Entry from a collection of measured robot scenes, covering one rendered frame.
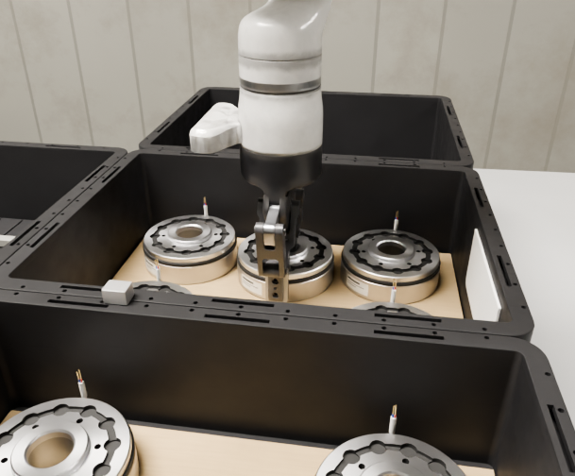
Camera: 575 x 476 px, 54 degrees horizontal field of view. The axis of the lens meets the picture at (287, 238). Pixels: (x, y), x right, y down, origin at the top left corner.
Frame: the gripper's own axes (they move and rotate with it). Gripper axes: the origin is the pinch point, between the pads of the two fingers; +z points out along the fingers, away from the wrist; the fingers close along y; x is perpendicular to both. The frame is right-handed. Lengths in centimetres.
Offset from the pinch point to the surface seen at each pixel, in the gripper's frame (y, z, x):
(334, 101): 41.2, -6.5, -1.9
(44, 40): 154, 6, 114
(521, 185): 63, 15, -39
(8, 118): 153, 36, 137
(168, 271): -0.6, 0.6, 12.0
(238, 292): -1.0, 2.2, 4.4
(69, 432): -24.0, -1.6, 10.5
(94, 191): 0.0, -7.9, 19.0
